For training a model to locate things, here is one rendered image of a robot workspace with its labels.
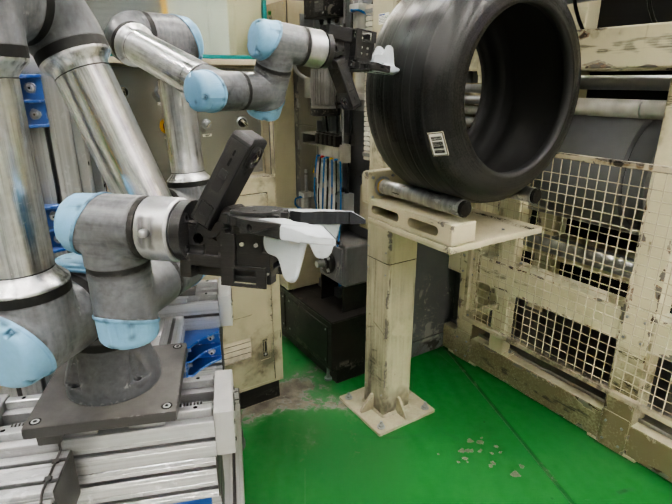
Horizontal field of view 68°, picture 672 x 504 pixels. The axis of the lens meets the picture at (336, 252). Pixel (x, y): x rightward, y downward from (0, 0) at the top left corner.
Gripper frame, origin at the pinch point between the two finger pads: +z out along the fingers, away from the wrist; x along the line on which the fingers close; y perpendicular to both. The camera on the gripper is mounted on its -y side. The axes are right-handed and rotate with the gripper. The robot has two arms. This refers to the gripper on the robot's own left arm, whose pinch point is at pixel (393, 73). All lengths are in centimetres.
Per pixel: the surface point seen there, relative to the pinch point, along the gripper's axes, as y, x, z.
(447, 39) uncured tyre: 7.3, -10.7, 5.1
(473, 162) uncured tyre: -18.5, -12.6, 17.4
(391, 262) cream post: -56, 26, 29
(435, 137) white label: -13.5, -10.7, 5.7
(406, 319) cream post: -78, 27, 40
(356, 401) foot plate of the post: -118, 40, 32
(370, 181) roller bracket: -28.7, 23.7, 14.6
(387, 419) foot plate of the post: -117, 25, 36
